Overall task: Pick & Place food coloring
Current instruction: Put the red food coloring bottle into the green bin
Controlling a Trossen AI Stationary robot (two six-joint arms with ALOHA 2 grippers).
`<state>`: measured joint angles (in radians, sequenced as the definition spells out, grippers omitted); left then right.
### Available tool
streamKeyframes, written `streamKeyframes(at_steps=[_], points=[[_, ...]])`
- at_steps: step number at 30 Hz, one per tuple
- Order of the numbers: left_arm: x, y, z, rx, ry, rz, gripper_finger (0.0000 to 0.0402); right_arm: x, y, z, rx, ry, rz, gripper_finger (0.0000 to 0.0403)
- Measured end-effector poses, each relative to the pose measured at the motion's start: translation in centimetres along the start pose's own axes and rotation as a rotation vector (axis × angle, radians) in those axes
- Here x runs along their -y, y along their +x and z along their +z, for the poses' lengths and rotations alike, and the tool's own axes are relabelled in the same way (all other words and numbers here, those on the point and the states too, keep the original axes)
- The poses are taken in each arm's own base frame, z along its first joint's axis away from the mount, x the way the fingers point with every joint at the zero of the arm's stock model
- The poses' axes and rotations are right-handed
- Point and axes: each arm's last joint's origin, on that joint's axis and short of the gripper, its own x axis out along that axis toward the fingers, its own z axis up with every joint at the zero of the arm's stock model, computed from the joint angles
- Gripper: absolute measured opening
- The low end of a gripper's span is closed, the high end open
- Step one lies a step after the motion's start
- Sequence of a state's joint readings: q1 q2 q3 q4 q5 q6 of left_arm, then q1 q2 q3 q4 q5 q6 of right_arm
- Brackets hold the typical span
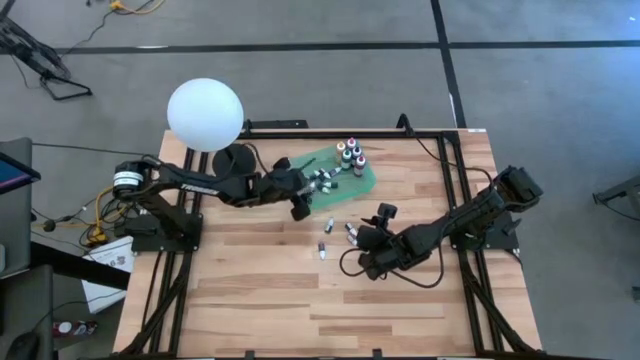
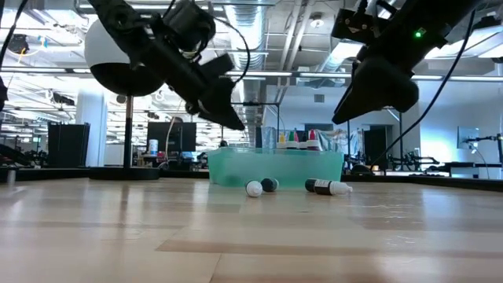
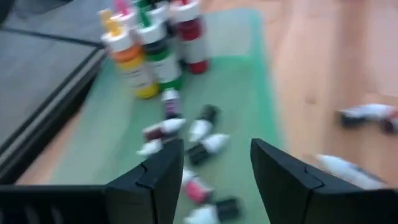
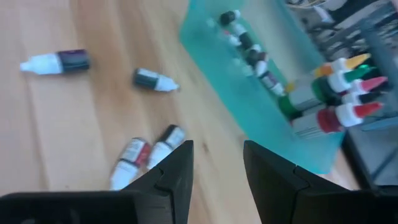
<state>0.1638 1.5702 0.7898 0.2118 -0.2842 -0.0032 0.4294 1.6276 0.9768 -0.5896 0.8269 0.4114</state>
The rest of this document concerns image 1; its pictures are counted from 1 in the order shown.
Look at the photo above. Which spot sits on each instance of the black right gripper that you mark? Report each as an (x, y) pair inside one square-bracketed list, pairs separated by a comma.
[(390, 247)]

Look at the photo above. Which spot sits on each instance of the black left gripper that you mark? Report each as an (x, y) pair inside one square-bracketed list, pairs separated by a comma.
[(285, 187)]

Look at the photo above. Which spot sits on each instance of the small food coloring dropper bottle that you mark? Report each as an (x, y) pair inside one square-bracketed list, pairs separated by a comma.
[(335, 171), (351, 229), (312, 187), (325, 174), (316, 175), (332, 185), (322, 251)]

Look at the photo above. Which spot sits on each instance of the large yellow food coloring bottle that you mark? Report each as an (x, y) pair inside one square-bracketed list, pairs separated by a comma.
[(340, 150)]

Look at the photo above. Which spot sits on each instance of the large red food coloring bottle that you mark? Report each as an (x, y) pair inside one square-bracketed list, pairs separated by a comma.
[(360, 166)]

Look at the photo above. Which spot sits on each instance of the large pink food coloring bottle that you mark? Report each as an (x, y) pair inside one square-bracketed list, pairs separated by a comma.
[(351, 144)]

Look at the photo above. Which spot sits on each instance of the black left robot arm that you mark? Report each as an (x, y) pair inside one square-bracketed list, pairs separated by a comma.
[(200, 186)]

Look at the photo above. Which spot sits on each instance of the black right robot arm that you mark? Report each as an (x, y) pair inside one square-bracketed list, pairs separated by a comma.
[(475, 215)]

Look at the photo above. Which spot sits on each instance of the small teal food coloring bottle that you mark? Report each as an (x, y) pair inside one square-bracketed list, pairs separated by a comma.
[(329, 225)]

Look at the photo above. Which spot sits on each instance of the green translucent plastic bin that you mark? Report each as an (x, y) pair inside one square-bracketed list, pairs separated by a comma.
[(350, 192)]

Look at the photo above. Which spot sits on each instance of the black box on table edge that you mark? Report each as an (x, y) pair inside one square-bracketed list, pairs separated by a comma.
[(275, 124)]

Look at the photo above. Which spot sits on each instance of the white globe lamp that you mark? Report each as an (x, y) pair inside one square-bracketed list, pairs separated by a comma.
[(205, 115)]

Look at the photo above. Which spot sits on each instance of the white cardboard box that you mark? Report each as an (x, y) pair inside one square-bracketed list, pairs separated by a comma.
[(100, 300)]

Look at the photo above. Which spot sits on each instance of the grey stand leg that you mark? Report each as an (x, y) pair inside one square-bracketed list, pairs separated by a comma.
[(625, 190)]

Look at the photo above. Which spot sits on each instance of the black desk beam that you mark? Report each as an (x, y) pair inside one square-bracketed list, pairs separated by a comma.
[(75, 265)]

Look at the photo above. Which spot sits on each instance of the red and white packet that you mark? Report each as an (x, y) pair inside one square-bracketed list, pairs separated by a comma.
[(75, 328)]

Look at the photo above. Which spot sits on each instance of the grey desk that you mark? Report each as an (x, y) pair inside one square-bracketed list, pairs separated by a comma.
[(17, 225)]

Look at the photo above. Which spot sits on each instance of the laptop with blue screen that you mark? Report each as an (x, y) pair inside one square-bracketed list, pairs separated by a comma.
[(10, 172)]

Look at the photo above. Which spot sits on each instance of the black folded tripod stand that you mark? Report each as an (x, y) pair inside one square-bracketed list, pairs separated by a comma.
[(35, 55)]

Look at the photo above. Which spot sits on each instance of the black computer mouse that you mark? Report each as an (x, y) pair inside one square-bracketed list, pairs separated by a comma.
[(22, 346)]

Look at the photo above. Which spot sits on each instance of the black aluminium table frame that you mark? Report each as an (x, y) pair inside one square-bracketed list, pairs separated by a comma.
[(350, 135)]

